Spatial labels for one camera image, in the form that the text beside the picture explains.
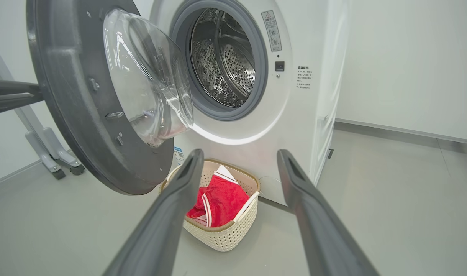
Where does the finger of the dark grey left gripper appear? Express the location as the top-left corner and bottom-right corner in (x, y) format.
(0, 92), (44, 116)
(0, 79), (41, 98)

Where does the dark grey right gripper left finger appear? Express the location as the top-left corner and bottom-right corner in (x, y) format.
(103, 149), (205, 276)

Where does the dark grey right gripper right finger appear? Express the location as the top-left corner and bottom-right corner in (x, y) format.
(277, 149), (379, 276)

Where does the dark grey glass washer door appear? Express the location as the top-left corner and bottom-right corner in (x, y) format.
(26, 0), (194, 196)

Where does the red white striped garment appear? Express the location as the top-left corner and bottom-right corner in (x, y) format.
(197, 165), (250, 228)

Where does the cream perforated laundry basket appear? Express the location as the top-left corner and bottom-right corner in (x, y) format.
(159, 159), (261, 252)

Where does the white front-load washing machine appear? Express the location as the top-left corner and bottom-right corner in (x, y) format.
(134, 0), (352, 207)

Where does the stainless steel washing machine drum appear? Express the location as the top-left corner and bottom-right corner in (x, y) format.
(190, 8), (256, 108)

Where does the round filter cover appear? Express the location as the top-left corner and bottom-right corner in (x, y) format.
(260, 176), (284, 204)

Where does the grey wheeled stand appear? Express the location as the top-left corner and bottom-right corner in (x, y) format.
(0, 36), (85, 180)

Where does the grey warning sticker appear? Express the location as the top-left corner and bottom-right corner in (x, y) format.
(261, 10), (283, 52)

